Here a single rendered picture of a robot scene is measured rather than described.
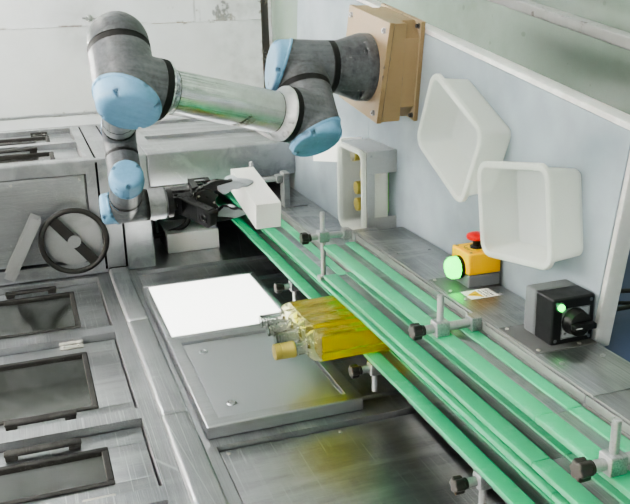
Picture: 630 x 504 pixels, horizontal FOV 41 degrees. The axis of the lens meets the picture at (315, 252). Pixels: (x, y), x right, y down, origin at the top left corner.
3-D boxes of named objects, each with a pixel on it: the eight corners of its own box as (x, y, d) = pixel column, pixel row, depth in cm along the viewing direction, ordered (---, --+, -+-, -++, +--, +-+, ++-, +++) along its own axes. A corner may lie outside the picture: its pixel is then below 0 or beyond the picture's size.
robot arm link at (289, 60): (327, 27, 184) (268, 25, 179) (341, 77, 179) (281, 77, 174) (311, 61, 194) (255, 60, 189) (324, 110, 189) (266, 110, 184)
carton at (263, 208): (253, 166, 215) (230, 169, 213) (281, 202, 195) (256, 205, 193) (253, 188, 217) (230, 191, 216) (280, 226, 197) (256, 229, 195)
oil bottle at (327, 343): (393, 338, 185) (301, 353, 179) (393, 314, 183) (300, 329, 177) (404, 348, 180) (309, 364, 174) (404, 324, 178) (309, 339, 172)
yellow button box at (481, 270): (483, 273, 170) (450, 278, 167) (485, 237, 167) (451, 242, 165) (502, 284, 163) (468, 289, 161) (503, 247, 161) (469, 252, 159)
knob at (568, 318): (584, 331, 136) (597, 338, 133) (560, 335, 135) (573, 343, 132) (586, 305, 135) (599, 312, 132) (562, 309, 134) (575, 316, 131)
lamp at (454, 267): (454, 274, 166) (440, 276, 165) (454, 252, 164) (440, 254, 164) (465, 281, 162) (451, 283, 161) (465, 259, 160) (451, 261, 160)
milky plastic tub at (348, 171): (368, 220, 225) (337, 224, 222) (367, 137, 218) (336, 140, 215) (395, 237, 209) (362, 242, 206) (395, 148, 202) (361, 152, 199)
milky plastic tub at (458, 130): (500, 203, 163) (460, 208, 160) (451, 138, 178) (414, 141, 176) (525, 129, 151) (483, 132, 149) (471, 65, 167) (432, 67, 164)
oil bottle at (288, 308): (363, 311, 201) (277, 325, 194) (362, 289, 199) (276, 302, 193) (372, 320, 196) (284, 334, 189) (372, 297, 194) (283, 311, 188)
